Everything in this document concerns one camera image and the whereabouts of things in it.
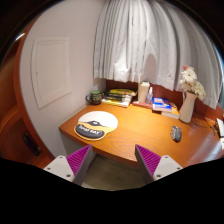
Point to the dark grey computer mouse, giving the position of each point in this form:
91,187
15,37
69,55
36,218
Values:
176,134

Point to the white plastic jar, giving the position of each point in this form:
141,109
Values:
143,89

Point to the small clear sanitizer bottle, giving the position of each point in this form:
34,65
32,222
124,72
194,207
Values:
149,96

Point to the white device at right edge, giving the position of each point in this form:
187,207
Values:
220,125

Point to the blue white book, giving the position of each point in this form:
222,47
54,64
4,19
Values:
161,104

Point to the dark green mug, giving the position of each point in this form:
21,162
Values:
94,98

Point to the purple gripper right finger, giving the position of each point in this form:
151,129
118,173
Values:
153,166

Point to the orange book under blue book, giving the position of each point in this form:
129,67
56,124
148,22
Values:
174,113

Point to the stack of books left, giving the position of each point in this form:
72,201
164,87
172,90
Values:
118,97

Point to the white ceramic vase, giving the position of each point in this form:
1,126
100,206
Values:
187,107

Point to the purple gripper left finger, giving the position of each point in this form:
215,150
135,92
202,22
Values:
73,167

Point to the white wall access panel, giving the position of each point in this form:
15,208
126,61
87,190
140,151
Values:
50,69

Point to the white pleated curtain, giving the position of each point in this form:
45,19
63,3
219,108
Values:
151,40

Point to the red flat tray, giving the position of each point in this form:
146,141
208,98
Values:
142,104

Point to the round white yellow mouse pad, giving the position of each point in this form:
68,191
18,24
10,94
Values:
95,125

